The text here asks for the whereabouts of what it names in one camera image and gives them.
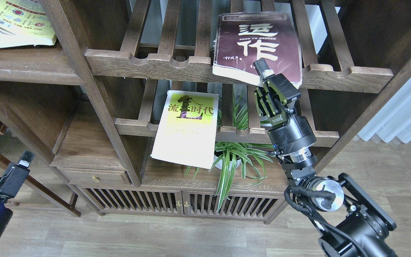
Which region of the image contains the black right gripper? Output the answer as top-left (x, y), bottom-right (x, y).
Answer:
top-left (253, 59), bottom-right (317, 170)

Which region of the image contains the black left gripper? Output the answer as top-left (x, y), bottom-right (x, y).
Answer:
top-left (0, 150), bottom-right (35, 237)

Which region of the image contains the maroon thick book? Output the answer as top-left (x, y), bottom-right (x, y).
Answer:
top-left (212, 11), bottom-right (302, 88)

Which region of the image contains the green blue illustrated book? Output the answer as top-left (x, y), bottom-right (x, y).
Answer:
top-left (0, 0), bottom-right (57, 48)

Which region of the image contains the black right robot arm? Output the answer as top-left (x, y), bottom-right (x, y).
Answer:
top-left (254, 59), bottom-right (396, 257)

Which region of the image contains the green spider plant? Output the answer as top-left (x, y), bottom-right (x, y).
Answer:
top-left (185, 89), bottom-right (281, 212)

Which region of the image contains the white plant pot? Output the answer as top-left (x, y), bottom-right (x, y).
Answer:
top-left (214, 156), bottom-right (242, 171)

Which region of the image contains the wooden drawer brass knob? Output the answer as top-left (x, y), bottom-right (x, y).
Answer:
top-left (58, 167), bottom-right (132, 186)

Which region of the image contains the yellow white book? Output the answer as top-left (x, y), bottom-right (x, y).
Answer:
top-left (151, 90), bottom-right (219, 169)

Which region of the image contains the left slatted cabinet door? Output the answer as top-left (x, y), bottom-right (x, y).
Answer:
top-left (79, 186), bottom-right (184, 216)

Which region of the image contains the slatted cabinet door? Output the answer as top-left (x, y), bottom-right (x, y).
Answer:
top-left (79, 186), bottom-right (184, 216)
top-left (182, 191), bottom-right (284, 223)

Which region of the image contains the dark wooden bookshelf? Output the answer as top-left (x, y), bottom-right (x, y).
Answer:
top-left (0, 0), bottom-right (411, 214)

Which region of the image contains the right slatted cabinet door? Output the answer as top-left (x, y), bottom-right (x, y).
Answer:
top-left (182, 191), bottom-right (284, 223)

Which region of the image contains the white curtain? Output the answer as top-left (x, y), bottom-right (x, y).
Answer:
top-left (358, 78), bottom-right (411, 143)

